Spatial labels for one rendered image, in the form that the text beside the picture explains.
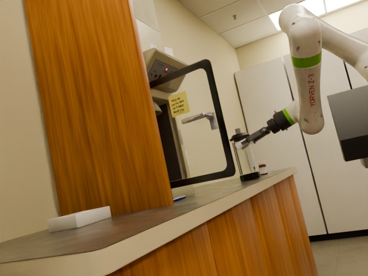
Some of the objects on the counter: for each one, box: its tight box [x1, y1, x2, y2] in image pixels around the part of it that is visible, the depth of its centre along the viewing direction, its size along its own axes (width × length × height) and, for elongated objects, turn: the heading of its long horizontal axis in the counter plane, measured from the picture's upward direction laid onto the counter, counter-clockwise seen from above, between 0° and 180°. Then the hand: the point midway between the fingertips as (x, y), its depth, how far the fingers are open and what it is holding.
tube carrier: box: [229, 134, 258, 176], centre depth 178 cm, size 11×11×21 cm
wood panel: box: [25, 0, 174, 216], centre depth 134 cm, size 49×3×140 cm, turn 3°
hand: (242, 144), depth 179 cm, fingers closed on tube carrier, 9 cm apart
